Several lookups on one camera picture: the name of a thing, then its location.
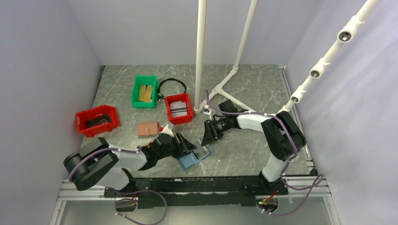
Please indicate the blue card holder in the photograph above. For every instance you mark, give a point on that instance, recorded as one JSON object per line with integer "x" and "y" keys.
{"x": 188, "y": 161}

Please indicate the large red plastic bin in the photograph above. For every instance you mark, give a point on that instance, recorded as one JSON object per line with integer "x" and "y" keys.
{"x": 97, "y": 120}

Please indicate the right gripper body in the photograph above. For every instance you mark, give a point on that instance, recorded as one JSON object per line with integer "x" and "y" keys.
{"x": 221, "y": 126}

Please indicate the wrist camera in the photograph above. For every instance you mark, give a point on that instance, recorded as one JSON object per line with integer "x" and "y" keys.
{"x": 208, "y": 110}
{"x": 166, "y": 128}

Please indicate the white pipe with sockets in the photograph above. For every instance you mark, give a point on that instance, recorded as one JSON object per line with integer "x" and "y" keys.
{"x": 344, "y": 36}

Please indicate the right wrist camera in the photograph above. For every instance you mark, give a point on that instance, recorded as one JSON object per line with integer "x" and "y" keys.
{"x": 208, "y": 110}

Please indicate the white pvc pipe frame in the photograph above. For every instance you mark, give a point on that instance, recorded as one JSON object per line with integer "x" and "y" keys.
{"x": 221, "y": 34}

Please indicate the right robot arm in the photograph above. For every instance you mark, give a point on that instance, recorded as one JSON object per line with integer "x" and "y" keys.
{"x": 283, "y": 136}

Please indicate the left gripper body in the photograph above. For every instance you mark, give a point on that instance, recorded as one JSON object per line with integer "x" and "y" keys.
{"x": 173, "y": 150}

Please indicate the small red plastic bin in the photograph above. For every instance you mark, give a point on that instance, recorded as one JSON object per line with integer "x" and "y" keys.
{"x": 183, "y": 119}

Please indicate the white card in red bin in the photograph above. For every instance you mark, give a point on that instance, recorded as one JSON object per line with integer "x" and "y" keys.
{"x": 178, "y": 109}

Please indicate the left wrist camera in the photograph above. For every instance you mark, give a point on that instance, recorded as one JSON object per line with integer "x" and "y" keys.
{"x": 166, "y": 128}

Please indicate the brown card holder back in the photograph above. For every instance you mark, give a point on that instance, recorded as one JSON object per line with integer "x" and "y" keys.
{"x": 147, "y": 129}

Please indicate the green plastic bin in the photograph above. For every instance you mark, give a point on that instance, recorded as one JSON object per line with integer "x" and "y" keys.
{"x": 144, "y": 80}

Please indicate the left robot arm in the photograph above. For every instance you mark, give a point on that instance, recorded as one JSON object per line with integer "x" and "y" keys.
{"x": 100, "y": 163}

